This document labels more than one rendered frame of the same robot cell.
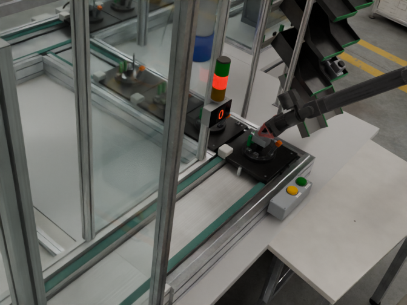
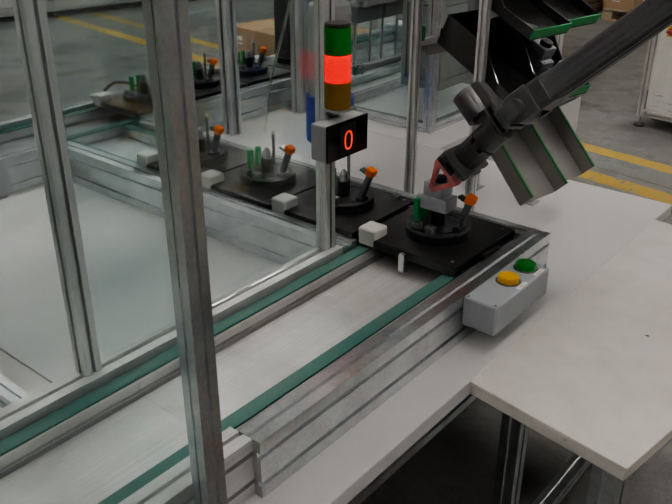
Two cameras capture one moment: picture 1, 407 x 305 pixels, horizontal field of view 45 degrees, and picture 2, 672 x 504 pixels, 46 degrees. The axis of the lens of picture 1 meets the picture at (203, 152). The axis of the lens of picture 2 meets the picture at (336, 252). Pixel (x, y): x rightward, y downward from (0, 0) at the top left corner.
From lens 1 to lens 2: 57 cm
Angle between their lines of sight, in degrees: 14
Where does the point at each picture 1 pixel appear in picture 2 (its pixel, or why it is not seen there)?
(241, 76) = not seen: hidden behind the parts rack
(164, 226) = (180, 201)
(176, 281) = (265, 429)
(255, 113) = not seen: hidden behind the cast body
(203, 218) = (332, 338)
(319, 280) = (586, 434)
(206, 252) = (333, 380)
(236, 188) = (398, 291)
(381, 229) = not seen: outside the picture
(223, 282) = (376, 448)
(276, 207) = (478, 307)
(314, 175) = (555, 274)
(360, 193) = (650, 294)
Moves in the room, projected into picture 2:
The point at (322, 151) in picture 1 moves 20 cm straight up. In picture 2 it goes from (566, 241) to (578, 162)
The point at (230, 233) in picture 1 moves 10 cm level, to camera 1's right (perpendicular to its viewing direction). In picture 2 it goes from (383, 348) to (445, 352)
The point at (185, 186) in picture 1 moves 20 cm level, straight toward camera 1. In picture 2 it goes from (295, 288) to (280, 345)
